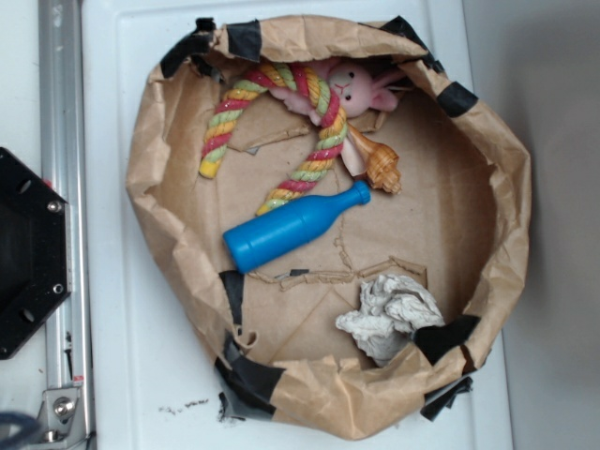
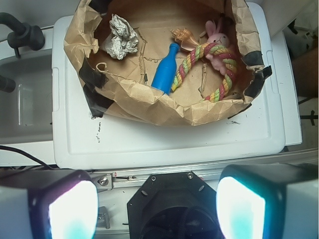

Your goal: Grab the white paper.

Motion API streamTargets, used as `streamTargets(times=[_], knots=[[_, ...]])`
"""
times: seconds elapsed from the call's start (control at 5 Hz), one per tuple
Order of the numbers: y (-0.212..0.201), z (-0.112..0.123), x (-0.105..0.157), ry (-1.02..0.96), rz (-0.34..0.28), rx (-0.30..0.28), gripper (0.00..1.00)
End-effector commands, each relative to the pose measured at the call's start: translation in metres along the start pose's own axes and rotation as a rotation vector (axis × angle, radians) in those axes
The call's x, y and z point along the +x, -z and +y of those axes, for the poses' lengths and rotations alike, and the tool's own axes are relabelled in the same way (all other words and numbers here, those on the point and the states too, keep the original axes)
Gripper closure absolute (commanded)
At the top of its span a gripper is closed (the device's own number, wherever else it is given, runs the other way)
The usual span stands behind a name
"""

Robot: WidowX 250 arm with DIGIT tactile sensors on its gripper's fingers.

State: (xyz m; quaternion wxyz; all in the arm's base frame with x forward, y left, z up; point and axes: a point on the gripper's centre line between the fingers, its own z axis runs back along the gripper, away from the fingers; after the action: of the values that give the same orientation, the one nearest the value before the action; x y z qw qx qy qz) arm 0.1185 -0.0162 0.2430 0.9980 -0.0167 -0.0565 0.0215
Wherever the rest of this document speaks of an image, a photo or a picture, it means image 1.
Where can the crumpled white paper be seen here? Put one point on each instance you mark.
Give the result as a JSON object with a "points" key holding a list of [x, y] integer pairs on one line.
{"points": [[392, 308]]}

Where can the brown paper bag bin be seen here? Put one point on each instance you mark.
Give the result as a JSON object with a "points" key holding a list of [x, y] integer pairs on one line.
{"points": [[459, 226]]}

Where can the blue plastic bottle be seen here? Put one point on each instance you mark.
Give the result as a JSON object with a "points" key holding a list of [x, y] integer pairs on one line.
{"points": [[291, 226]]}

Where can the orange seashell toy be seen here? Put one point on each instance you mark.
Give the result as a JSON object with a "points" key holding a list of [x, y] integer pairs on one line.
{"points": [[380, 161]]}

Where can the pink plush toy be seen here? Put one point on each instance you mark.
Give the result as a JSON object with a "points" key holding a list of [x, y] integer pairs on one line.
{"points": [[356, 90]]}

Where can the multicolour rope toy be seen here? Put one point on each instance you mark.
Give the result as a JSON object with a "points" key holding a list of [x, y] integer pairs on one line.
{"points": [[299, 87]]}

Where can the aluminium frame rail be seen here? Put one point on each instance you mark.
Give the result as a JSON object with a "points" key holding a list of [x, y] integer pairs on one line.
{"points": [[68, 334]]}

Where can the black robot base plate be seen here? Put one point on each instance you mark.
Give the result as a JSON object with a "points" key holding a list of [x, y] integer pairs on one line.
{"points": [[34, 253]]}

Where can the metal corner bracket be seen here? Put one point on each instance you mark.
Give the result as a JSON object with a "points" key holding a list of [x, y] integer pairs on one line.
{"points": [[62, 418]]}

